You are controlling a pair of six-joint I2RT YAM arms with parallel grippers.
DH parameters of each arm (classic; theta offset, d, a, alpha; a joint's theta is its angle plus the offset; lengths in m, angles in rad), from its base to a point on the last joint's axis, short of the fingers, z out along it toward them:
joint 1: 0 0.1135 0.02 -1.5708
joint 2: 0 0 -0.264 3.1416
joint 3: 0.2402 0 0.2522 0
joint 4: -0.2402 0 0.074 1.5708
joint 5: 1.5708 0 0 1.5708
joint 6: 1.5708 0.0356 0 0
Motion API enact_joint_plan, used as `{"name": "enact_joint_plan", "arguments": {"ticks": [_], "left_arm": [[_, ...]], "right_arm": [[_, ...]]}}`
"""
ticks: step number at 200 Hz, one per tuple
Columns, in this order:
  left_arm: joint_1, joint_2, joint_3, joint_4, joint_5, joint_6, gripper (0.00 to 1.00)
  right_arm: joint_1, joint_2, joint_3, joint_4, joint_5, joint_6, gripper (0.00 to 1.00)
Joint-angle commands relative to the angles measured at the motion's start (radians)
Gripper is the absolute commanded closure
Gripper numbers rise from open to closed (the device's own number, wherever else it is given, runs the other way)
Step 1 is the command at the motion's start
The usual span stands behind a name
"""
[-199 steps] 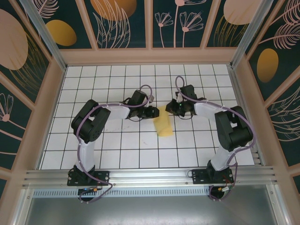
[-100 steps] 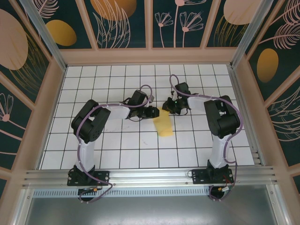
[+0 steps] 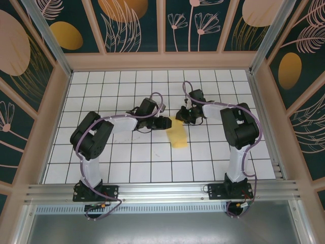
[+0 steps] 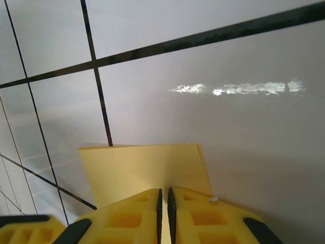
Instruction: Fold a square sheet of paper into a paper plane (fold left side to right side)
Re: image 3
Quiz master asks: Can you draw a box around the yellow paper sheet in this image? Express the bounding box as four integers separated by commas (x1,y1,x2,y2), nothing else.
165,115,189,149

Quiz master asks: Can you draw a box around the grey metal sheet panel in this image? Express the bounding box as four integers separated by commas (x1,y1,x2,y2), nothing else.
15,203,315,244

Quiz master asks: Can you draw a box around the aluminium side rail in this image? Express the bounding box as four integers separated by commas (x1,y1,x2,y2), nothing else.
247,71,286,180

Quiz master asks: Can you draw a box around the long aluminium base rail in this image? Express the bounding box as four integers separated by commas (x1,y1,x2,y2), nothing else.
24,179,303,204

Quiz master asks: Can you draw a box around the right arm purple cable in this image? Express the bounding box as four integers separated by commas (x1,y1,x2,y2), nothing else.
183,80,262,220

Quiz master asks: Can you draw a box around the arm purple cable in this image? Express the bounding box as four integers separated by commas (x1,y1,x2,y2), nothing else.
183,80,262,220
75,91,165,222

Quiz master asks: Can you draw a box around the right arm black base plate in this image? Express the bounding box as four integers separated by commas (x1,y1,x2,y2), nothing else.
207,182,254,201

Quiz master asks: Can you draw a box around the slotted grey cable duct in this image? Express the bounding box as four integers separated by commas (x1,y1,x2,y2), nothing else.
35,202,229,215

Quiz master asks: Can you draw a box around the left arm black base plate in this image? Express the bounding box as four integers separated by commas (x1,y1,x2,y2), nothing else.
73,185,119,203

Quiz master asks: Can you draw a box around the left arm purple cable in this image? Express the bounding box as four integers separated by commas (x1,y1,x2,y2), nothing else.
75,91,165,222

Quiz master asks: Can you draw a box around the aluminium corner post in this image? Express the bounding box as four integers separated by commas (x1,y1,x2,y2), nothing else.
249,0,299,75
20,0,74,77

